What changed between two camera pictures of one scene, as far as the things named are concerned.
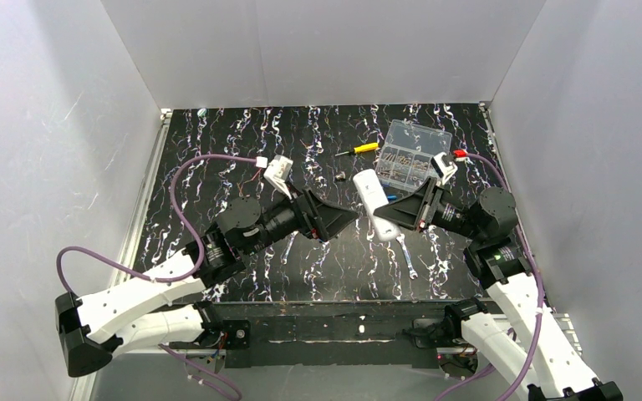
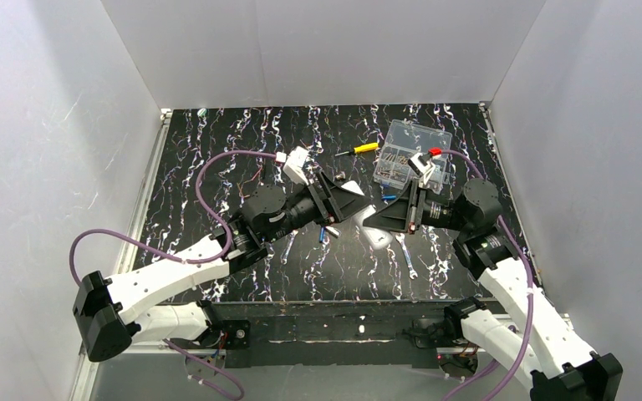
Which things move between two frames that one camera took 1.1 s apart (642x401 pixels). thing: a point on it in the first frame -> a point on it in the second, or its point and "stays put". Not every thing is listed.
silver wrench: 410,271 stays put
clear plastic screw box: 405,156 stays put
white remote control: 374,199 -> 375,238
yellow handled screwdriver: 362,149 stays put
